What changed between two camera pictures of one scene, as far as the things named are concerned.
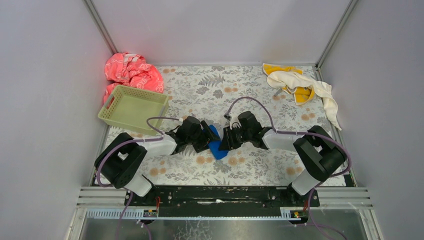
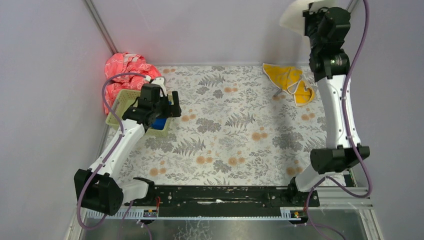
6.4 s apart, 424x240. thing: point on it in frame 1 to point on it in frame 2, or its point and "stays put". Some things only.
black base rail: [221, 201] stays put
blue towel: [214, 145] to [159, 122]
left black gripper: [204, 135] to [168, 108]
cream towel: [281, 78] to [292, 16]
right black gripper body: [230, 137] to [311, 12]
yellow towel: [302, 95] stays put
